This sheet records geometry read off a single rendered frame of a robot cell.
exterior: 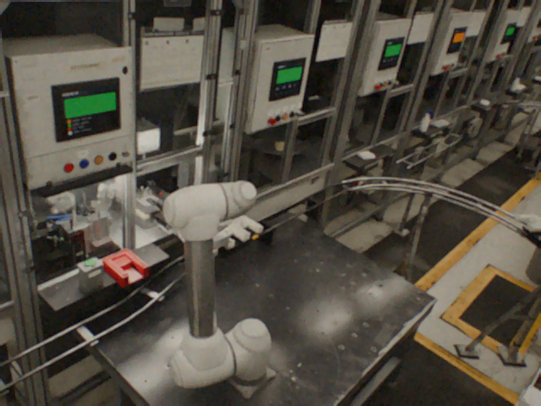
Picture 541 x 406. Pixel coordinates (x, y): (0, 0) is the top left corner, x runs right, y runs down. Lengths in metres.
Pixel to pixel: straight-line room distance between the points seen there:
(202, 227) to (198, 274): 0.18
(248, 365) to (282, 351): 0.33
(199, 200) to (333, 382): 1.01
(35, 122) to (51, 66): 0.19
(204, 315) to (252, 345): 0.23
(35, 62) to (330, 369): 1.62
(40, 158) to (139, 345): 0.88
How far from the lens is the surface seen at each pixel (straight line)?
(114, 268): 2.12
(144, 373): 2.10
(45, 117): 1.80
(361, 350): 2.33
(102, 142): 1.94
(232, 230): 2.54
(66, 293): 2.12
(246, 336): 1.88
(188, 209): 1.59
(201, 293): 1.73
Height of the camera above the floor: 2.31
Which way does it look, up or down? 31 degrees down
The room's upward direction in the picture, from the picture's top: 9 degrees clockwise
